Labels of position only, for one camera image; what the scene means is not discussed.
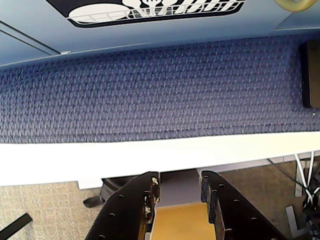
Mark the blue dishwasher print door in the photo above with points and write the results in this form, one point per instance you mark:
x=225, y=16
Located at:
x=175, y=30

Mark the black flat strip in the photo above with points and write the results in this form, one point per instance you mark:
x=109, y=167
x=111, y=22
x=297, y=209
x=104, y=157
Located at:
x=15, y=226

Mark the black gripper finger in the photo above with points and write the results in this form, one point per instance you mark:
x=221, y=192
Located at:
x=230, y=207
x=125, y=207

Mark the black chair base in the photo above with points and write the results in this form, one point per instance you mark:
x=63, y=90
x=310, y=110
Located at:
x=107, y=192

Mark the grey metal bracket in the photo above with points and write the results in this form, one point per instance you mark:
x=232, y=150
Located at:
x=293, y=221

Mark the dark flat block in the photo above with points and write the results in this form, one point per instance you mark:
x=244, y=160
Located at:
x=311, y=75

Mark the blue toy play kitchen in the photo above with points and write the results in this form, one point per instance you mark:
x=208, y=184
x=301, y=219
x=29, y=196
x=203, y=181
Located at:
x=160, y=43

